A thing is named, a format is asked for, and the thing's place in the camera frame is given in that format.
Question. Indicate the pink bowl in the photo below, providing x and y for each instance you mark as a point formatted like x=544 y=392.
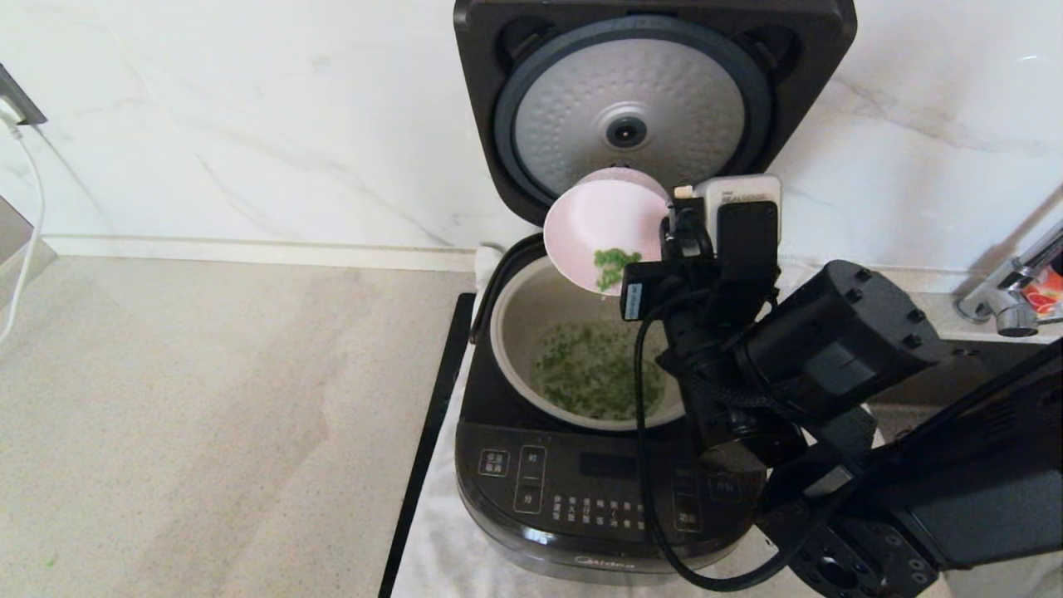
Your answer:
x=598 y=216

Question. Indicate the red orange packet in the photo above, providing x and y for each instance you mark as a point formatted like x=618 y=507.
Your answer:
x=1045 y=291

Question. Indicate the white towel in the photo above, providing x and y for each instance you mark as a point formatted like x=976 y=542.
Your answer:
x=436 y=556

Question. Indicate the grey inner pot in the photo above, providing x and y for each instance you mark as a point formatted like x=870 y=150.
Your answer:
x=519 y=332

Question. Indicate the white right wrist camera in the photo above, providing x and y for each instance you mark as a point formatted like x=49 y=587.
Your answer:
x=739 y=187

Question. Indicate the black rice cooker lid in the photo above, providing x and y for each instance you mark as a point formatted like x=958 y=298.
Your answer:
x=573 y=124

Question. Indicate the wall socket with plug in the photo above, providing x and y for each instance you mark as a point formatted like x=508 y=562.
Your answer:
x=18 y=104

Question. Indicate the black flat strip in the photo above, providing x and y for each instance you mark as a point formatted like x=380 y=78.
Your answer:
x=432 y=415

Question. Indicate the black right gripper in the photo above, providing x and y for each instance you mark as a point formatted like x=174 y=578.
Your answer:
x=747 y=241

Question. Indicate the black rice cooker body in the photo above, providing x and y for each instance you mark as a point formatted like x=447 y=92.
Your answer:
x=531 y=482

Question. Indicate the chrome faucet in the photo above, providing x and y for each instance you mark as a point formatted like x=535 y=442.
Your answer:
x=1009 y=303

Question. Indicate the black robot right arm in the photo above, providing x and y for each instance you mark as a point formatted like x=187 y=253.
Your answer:
x=839 y=340

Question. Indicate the chopped green food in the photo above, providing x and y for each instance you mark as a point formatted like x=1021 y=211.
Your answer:
x=590 y=374

